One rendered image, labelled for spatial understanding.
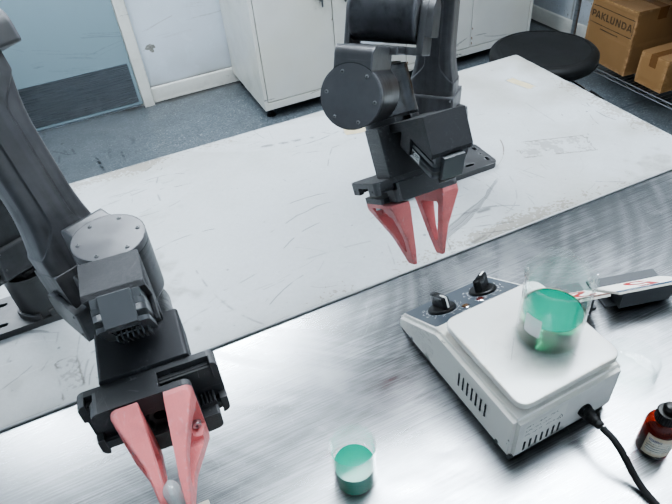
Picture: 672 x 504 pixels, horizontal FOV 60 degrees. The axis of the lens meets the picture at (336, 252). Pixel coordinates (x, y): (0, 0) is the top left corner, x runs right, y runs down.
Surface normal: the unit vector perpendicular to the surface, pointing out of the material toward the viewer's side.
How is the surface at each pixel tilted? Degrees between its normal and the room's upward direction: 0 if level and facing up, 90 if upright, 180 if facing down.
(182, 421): 22
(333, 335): 0
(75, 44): 90
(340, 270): 0
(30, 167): 70
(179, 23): 90
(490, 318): 0
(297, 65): 90
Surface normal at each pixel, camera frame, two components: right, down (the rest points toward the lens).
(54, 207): 0.69, 0.10
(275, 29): 0.42, 0.57
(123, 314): 0.17, -0.25
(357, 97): -0.36, 0.30
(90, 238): -0.06, -0.74
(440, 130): 0.33, 0.11
